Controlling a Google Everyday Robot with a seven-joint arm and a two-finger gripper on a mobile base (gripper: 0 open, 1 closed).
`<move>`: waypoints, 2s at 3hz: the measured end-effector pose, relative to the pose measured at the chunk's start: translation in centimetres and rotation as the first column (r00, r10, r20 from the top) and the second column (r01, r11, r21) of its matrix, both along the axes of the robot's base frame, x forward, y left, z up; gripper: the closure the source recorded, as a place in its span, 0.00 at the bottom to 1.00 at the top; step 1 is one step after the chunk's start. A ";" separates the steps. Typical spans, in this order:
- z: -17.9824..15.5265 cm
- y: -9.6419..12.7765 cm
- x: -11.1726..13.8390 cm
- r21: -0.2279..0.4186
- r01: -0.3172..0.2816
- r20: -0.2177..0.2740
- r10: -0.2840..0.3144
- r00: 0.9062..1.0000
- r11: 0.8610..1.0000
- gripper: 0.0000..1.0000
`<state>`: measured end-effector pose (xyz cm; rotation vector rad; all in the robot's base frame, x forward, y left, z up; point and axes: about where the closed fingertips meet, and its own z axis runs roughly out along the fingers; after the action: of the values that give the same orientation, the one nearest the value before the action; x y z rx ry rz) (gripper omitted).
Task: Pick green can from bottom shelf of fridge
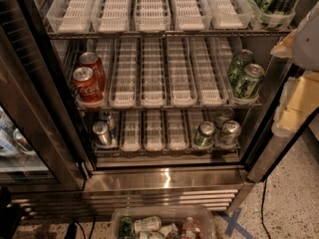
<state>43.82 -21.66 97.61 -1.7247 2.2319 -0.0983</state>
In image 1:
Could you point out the white can in bin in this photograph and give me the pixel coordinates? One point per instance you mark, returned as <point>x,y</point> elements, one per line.
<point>148,224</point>

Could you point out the red cola can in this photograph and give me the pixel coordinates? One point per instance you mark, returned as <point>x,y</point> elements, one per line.
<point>87,85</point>
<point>92,60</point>

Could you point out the red cola can rear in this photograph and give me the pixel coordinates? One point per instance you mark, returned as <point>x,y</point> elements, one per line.
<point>92,60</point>

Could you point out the silver blue can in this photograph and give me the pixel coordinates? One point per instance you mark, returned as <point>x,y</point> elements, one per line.
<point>109,119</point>
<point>101,130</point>

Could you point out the shelf tray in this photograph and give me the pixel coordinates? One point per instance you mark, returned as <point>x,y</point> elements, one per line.
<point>181,83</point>
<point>152,15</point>
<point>153,92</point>
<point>70,16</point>
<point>123,85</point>
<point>153,131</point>
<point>191,15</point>
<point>111,16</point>
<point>176,131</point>
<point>230,14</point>
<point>131,131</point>
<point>210,88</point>
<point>264,21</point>

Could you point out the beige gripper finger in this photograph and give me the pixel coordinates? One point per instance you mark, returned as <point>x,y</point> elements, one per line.
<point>299,99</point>
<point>283,49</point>

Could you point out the blue tape cross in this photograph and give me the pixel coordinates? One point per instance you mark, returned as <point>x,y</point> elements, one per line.
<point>233,225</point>

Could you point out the silver blue can rear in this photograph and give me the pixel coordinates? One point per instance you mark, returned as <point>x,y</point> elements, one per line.
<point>109,119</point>

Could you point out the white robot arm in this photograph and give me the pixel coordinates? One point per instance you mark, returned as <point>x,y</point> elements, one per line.
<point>306,42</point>

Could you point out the fridge glass door left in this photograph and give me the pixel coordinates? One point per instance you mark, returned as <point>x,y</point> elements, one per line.
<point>34,95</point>

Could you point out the silver blue can front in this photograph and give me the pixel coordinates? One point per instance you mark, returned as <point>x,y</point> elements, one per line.
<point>101,130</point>

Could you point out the red cola can front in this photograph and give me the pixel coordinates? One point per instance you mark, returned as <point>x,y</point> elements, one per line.
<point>87,85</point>

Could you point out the red bottle in bin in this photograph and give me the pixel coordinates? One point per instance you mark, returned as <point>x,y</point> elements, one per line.
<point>189,229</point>

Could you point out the clear plastic bin on floor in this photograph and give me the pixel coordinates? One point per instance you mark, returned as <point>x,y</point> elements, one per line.
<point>171,218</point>

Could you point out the green can in bin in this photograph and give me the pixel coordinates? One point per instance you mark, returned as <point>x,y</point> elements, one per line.
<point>126,229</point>

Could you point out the fridge right door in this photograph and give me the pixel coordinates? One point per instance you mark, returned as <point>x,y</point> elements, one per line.
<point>278,146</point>

